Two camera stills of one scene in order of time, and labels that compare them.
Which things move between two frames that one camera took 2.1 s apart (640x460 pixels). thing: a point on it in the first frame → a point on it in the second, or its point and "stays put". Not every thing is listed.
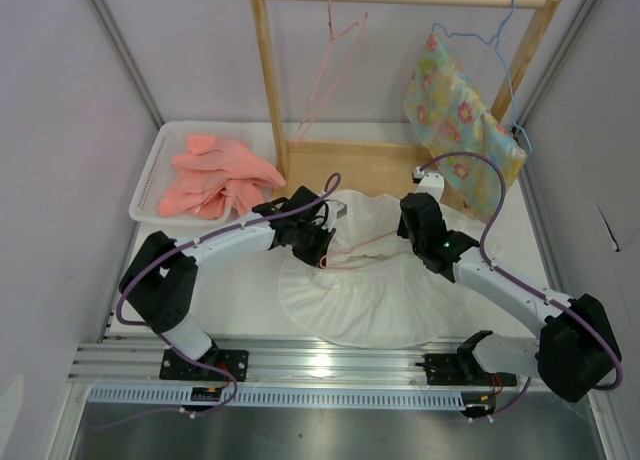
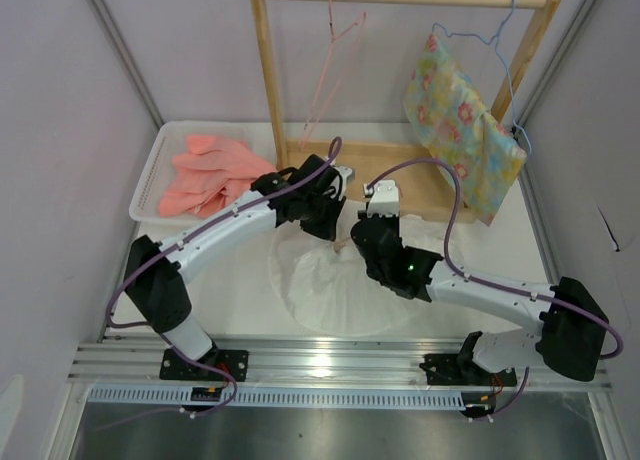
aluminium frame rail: x=290 y=360 stays put
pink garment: x=216 y=176 stays put
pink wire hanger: x=344 y=253 → x=338 y=244
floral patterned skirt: x=447 y=110 stays put
